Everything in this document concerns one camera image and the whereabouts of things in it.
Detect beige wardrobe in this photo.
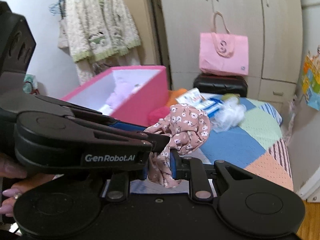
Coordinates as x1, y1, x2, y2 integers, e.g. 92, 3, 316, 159
161, 0, 303, 103

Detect colourful patchwork blanket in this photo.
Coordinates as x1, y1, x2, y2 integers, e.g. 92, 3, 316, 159
131, 98, 293, 194

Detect black clothes rack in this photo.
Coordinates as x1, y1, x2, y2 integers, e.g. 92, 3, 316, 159
59, 0, 66, 18

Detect black suitcase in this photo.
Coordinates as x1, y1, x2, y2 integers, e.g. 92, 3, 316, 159
193, 74, 248, 97

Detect pink storage box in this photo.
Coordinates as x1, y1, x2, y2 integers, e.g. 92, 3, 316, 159
61, 66, 169, 126

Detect pink floral fabric scrunchie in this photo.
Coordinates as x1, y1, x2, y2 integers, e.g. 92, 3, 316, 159
145, 103, 210, 188

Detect pink tote bag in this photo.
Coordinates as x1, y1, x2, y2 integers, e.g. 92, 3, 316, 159
199, 11, 249, 76

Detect red fluffy pompom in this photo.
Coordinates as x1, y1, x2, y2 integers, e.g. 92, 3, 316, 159
148, 106, 170, 126

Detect beige canvas tote bag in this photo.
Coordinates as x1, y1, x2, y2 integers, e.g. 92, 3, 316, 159
57, 18, 69, 49

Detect hand with ring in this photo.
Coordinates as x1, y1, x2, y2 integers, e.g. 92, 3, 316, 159
1, 153, 55, 217

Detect cream green knit cardigan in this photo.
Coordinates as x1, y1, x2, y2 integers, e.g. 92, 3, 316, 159
64, 0, 141, 63

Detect orange soft ball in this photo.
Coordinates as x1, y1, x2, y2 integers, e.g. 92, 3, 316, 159
165, 88, 188, 107

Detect white panda plush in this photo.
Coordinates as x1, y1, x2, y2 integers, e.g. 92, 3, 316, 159
210, 94, 247, 133

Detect blue white wipes pack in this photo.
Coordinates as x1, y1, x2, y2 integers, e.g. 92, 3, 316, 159
176, 88, 223, 118

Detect colourful paper gift bag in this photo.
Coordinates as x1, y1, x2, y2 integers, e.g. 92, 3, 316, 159
302, 46, 320, 111

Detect purple plush toy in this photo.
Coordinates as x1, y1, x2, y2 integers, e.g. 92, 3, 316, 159
106, 80, 140, 109

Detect blue wire hangers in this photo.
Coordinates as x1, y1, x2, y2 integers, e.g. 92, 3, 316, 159
49, 1, 64, 17

